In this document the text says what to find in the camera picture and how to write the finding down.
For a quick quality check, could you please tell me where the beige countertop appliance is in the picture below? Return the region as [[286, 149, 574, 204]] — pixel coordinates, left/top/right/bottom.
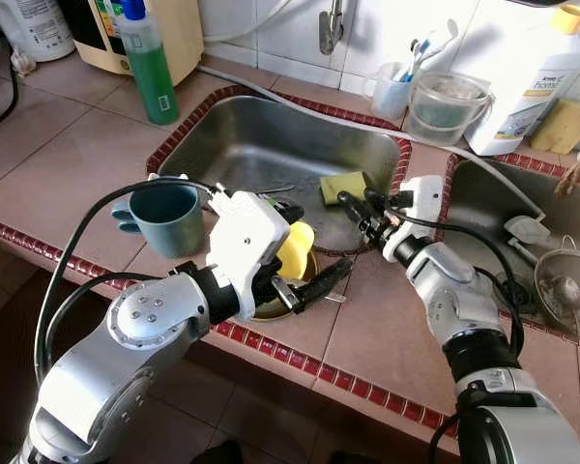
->
[[56, 0, 205, 87]]

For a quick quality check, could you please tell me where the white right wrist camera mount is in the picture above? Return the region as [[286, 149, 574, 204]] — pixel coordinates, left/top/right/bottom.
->
[[381, 175, 445, 264]]

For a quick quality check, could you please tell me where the yellow sponge block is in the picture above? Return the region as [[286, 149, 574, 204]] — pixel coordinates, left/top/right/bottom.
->
[[528, 97, 580, 155]]

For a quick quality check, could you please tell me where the yellow green dish sponge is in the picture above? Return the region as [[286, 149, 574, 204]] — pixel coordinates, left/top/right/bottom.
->
[[318, 171, 371, 207]]

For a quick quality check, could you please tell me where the white plastic canister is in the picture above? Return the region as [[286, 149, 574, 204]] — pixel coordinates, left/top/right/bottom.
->
[[0, 0, 76, 63]]

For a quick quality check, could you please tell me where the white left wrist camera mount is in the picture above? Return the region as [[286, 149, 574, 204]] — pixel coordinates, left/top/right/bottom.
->
[[205, 190, 292, 322]]

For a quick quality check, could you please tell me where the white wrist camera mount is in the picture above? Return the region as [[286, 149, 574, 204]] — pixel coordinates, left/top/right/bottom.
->
[[381, 175, 445, 264], [205, 190, 292, 322]]

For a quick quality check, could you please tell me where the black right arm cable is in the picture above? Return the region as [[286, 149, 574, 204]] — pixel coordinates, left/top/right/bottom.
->
[[387, 188, 528, 359]]

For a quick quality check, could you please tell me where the stainless steel sink basin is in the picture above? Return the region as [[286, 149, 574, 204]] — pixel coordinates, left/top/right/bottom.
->
[[147, 85, 413, 256], [443, 153, 580, 341]]

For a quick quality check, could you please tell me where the black power cord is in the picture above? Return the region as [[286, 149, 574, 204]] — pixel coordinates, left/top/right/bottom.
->
[[0, 43, 20, 137]]

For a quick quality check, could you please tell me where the yellow plastic bowl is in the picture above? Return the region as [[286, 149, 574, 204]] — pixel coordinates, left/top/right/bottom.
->
[[274, 220, 318, 282]]

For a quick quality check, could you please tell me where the teal plastic cup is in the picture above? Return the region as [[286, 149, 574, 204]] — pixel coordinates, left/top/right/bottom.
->
[[110, 178, 207, 259]]

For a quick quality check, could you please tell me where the green dish soap bottle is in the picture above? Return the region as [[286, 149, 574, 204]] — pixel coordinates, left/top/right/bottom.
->
[[118, 0, 181, 126]]

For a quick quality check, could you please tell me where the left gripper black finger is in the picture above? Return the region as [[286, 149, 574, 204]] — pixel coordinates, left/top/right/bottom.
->
[[288, 255, 355, 312], [261, 198, 306, 226]]

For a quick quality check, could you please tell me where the clear plastic bucket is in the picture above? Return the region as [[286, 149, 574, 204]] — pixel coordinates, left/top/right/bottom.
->
[[407, 72, 493, 147]]

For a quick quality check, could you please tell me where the chrome wall tap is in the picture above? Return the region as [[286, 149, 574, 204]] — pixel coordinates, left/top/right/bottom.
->
[[318, 0, 348, 57]]

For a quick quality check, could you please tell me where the blue white toothbrush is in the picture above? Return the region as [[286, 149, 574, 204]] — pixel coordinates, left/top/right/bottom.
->
[[399, 18, 460, 84]]

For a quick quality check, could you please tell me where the brown twisted rope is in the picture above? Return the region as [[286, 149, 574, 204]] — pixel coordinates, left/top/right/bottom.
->
[[555, 135, 580, 199]]

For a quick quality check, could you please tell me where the white hose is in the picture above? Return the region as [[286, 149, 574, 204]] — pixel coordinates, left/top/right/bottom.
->
[[195, 62, 550, 219]]

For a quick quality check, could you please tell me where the black robot left foot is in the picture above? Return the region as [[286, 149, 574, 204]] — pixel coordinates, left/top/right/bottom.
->
[[188, 440, 245, 464]]

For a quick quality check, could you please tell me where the white detergent bottle yellow cap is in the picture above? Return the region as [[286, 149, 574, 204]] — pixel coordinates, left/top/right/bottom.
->
[[463, 4, 580, 157]]

